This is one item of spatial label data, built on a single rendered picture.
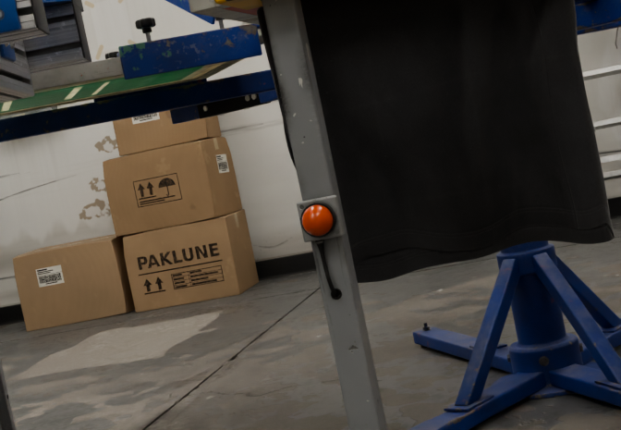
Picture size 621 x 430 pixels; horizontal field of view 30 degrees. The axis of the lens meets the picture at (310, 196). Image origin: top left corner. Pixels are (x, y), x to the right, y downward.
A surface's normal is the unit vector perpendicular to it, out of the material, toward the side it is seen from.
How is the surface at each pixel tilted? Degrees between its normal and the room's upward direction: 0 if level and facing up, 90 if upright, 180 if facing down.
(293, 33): 90
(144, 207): 91
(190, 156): 89
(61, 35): 90
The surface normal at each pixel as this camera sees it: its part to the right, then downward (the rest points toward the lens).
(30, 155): -0.22, 0.10
